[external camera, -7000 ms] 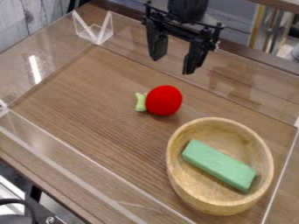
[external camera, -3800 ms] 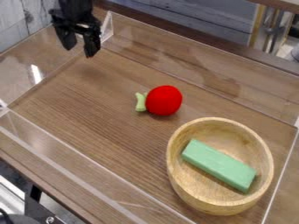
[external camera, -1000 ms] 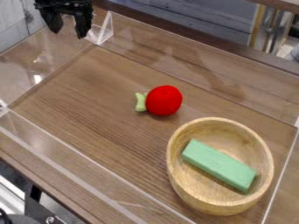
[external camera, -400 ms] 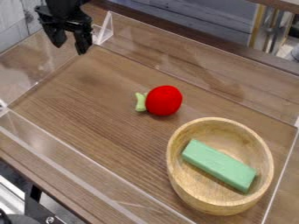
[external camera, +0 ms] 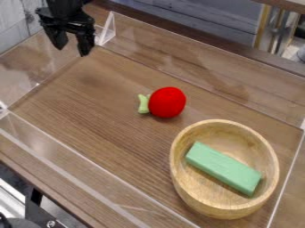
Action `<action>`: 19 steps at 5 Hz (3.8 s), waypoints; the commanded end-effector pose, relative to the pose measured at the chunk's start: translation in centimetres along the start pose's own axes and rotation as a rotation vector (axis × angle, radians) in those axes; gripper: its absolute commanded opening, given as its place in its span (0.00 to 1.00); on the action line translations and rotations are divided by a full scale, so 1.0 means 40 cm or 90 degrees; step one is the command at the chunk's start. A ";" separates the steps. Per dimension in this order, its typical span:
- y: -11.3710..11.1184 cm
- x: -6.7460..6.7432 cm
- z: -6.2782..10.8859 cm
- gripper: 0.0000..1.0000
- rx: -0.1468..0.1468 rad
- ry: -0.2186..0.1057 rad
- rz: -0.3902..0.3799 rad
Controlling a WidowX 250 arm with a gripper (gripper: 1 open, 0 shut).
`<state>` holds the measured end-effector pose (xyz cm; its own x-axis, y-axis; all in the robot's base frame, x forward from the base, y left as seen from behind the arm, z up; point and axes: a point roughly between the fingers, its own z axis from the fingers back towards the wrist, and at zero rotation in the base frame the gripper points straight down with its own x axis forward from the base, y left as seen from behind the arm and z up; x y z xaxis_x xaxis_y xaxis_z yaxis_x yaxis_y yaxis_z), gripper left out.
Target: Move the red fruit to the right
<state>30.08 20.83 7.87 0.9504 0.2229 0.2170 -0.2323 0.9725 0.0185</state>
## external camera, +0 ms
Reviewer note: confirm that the red plush fruit green stem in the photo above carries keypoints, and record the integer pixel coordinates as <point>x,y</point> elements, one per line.
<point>165,103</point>

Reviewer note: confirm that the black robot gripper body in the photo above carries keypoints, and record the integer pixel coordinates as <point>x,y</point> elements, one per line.
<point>64,15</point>

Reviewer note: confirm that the black table clamp mount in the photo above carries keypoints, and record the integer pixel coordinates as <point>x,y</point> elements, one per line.
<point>25,213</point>

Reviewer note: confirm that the gold metal chair frame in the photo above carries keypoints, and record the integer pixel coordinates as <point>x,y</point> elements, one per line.
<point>276,29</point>

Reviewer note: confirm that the round wooden bowl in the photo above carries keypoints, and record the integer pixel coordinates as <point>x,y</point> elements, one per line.
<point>205,194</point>

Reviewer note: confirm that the clear acrylic tray wall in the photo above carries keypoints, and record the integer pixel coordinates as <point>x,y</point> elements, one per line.
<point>102,160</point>

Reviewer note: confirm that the green rectangular block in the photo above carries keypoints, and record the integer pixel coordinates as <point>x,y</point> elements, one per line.
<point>224,168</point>

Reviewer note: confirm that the clear acrylic corner bracket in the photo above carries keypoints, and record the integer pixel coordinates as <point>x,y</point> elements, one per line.
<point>105,33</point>

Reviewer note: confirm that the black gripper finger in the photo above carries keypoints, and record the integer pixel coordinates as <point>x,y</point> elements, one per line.
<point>86,37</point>
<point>58,35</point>

